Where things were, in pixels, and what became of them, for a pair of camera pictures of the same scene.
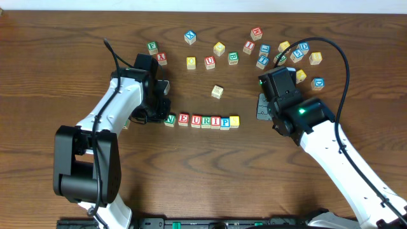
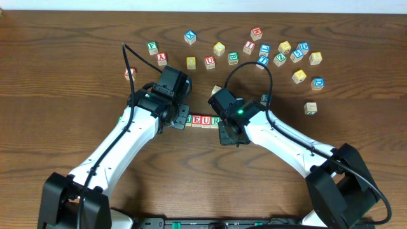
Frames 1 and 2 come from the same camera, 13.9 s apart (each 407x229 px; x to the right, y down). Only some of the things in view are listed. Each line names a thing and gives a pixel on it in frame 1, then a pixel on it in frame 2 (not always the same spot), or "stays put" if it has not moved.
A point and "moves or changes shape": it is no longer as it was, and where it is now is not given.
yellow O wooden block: (191, 63) stays put
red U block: (196, 121) → (206, 121)
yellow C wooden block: (219, 48) stays put
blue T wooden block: (262, 62) stays put
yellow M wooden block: (283, 46) stays put
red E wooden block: (183, 119) moves or changes shape
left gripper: (156, 112) → (181, 115)
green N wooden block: (170, 119) moves or changes shape
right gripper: (262, 107) → (227, 135)
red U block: (210, 62) stays put
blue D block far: (304, 47) stays put
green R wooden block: (206, 122) → (215, 120)
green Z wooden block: (282, 60) stays put
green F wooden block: (152, 48) stays put
